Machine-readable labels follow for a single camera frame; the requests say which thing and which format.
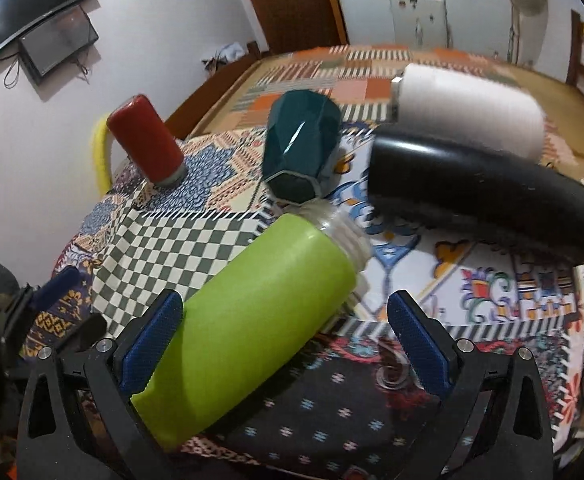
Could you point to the woven straw bed mat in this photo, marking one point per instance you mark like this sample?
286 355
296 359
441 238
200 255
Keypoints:
563 106

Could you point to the patchwork bed blanket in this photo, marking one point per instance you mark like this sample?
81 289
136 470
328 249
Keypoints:
358 79

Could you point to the black thermos flask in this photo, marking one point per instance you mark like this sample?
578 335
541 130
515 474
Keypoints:
498 198

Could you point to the yellow foam tube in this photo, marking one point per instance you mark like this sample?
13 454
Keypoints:
100 151

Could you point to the standing electric fan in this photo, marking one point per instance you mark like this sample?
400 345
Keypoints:
527 31

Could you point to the red cylindrical cup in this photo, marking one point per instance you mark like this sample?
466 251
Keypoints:
139 130

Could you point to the brown wooden door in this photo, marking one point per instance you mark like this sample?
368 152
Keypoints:
296 25

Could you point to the white small appliance cabinet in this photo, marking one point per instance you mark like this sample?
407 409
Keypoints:
420 24

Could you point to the patterned colourful table cloth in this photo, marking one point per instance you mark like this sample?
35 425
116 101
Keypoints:
349 401

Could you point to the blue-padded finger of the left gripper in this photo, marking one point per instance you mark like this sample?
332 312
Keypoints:
48 294

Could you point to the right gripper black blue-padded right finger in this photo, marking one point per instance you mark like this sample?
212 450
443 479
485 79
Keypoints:
492 421

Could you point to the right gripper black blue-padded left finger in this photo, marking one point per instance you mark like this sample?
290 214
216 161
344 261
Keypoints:
77 420

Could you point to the lime green bottle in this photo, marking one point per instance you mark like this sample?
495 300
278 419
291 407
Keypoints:
251 318

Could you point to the dark green faceted cup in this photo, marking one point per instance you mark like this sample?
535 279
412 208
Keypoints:
302 139

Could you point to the white cylindrical bottle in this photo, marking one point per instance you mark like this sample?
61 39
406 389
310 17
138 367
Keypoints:
468 109

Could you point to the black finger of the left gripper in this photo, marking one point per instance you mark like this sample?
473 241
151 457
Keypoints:
83 335

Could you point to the small black wall monitor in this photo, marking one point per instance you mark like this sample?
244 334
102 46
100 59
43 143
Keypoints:
60 38

